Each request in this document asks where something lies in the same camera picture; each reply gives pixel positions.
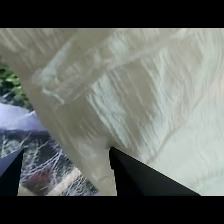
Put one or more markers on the white garment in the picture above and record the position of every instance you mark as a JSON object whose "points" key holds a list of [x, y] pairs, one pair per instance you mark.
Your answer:
{"points": [[140, 83]]}

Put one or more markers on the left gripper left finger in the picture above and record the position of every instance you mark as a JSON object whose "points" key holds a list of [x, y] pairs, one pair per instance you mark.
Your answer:
{"points": [[10, 176]]}

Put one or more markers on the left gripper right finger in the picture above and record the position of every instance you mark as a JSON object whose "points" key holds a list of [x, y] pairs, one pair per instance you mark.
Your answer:
{"points": [[140, 180]]}

